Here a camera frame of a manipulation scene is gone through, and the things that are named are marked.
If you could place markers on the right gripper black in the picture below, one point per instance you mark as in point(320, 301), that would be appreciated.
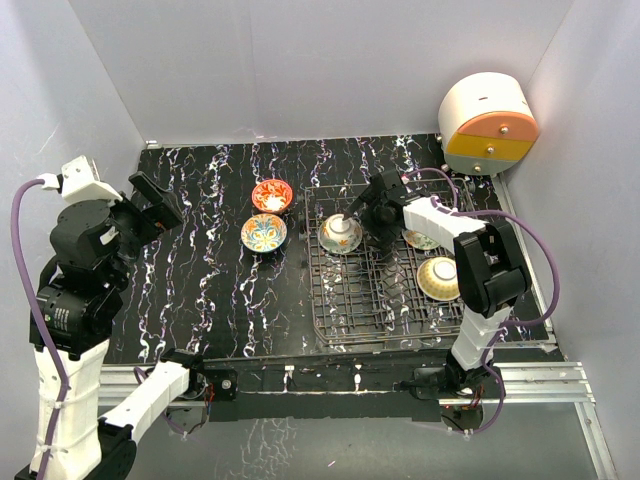
point(384, 235)

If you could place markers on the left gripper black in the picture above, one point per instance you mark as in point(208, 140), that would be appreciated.
point(160, 214)

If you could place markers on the orange star leaf bowl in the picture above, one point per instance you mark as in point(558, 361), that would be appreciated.
point(339, 236)

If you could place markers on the orange green leaf bowl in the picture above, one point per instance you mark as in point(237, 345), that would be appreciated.
point(419, 241)

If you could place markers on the red orange floral bowl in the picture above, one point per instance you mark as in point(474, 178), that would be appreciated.
point(273, 196)

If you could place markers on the blue yellow floral bowl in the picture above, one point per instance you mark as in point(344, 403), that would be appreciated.
point(264, 233)

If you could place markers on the teal yellow sun bowl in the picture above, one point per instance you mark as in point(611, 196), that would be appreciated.
point(437, 279)

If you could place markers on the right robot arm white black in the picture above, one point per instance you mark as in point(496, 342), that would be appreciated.
point(489, 267)

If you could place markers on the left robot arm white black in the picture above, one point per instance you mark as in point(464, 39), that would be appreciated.
point(96, 240)

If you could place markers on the round white drawer cabinet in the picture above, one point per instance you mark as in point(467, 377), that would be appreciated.
point(486, 124)

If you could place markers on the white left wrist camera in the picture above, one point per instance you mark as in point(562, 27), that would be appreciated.
point(79, 181)

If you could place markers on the dark wire dish rack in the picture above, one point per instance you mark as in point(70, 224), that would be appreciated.
point(370, 297)

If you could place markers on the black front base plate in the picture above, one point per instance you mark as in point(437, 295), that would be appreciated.
point(339, 388)

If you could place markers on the aluminium rail frame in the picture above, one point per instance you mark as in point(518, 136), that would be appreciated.
point(227, 303)

